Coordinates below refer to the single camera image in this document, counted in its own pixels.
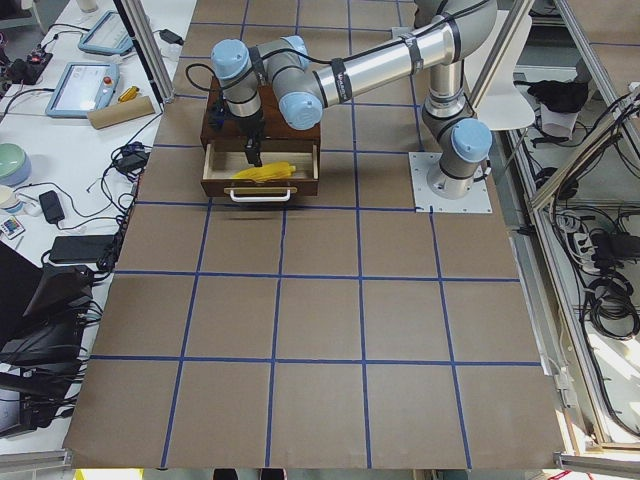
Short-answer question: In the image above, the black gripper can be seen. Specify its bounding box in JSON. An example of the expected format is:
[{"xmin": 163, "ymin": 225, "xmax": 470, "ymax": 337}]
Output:
[{"xmin": 209, "ymin": 97, "xmax": 265, "ymax": 167}]

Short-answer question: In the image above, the yellow toy corn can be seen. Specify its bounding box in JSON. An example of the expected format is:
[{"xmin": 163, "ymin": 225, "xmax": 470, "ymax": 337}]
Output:
[{"xmin": 232, "ymin": 161, "xmax": 297, "ymax": 182}]

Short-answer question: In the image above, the dark brown wooden drawer box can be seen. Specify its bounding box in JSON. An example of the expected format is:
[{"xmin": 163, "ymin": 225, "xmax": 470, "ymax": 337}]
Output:
[{"xmin": 200, "ymin": 85, "xmax": 321, "ymax": 147}]

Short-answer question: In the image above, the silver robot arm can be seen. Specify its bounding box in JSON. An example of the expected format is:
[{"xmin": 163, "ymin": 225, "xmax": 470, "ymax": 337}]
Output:
[{"xmin": 211, "ymin": 1, "xmax": 498, "ymax": 199}]

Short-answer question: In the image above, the brown cardboard tube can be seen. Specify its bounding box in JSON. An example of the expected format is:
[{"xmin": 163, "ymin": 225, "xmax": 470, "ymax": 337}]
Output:
[{"xmin": 87, "ymin": 96, "xmax": 155, "ymax": 130}]

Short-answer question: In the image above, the black power adapter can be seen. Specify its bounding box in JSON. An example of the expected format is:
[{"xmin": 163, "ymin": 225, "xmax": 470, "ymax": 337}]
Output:
[{"xmin": 159, "ymin": 29, "xmax": 184, "ymax": 45}]

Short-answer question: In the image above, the near blue teach pendant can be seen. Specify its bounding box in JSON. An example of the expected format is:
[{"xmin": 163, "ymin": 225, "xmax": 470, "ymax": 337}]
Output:
[{"xmin": 45, "ymin": 62, "xmax": 120, "ymax": 118}]

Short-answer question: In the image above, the blue teach pendant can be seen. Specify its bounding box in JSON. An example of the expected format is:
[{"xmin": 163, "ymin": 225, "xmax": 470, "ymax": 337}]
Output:
[
  {"xmin": 78, "ymin": 10, "xmax": 133, "ymax": 56},
  {"xmin": 45, "ymin": 62, "xmax": 120, "ymax": 118}
]

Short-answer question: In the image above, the far blue teach pendant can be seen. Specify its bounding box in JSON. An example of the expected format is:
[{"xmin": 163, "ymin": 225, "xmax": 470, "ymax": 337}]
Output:
[{"xmin": 78, "ymin": 10, "xmax": 133, "ymax": 56}]

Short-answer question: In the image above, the black smartphone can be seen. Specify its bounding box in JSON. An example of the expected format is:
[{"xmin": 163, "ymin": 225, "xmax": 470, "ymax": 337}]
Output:
[{"xmin": 38, "ymin": 190, "xmax": 65, "ymax": 225}]

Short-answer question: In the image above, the black laptop power brick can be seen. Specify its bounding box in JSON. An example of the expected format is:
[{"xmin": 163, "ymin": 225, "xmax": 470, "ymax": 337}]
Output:
[{"xmin": 49, "ymin": 235, "xmax": 115, "ymax": 264}]

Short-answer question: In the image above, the green and blue bowl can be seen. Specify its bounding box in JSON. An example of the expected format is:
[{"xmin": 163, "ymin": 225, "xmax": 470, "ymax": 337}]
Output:
[{"xmin": 0, "ymin": 143, "xmax": 31, "ymax": 187}]

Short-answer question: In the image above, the white paper cup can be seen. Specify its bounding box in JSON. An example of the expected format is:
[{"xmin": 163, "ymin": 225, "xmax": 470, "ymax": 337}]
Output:
[{"xmin": 0, "ymin": 185, "xmax": 23, "ymax": 215}]

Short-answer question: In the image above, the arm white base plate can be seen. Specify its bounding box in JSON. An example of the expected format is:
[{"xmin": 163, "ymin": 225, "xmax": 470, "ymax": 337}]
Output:
[{"xmin": 408, "ymin": 152, "xmax": 493, "ymax": 214}]

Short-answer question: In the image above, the aluminium frame post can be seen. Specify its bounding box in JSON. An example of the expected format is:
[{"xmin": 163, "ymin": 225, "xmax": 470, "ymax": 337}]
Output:
[{"xmin": 114, "ymin": 0, "xmax": 175, "ymax": 105}]

